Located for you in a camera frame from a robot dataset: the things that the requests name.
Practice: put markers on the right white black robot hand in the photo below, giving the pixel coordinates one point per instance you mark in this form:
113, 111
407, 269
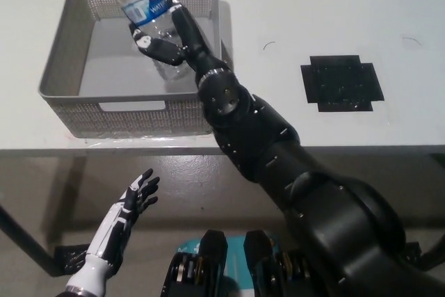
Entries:
189, 36

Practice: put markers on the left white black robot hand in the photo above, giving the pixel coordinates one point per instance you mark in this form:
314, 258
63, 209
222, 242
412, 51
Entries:
113, 224

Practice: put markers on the clear water bottle blue label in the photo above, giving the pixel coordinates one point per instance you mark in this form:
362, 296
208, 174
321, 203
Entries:
147, 8

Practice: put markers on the grey perforated plastic basket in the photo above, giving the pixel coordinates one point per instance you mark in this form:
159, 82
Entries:
114, 78

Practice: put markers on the dark metal table leg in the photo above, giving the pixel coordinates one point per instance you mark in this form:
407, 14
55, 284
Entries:
434, 255
24, 238

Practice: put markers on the black tape patch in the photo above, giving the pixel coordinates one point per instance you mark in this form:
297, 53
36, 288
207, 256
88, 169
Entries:
342, 85

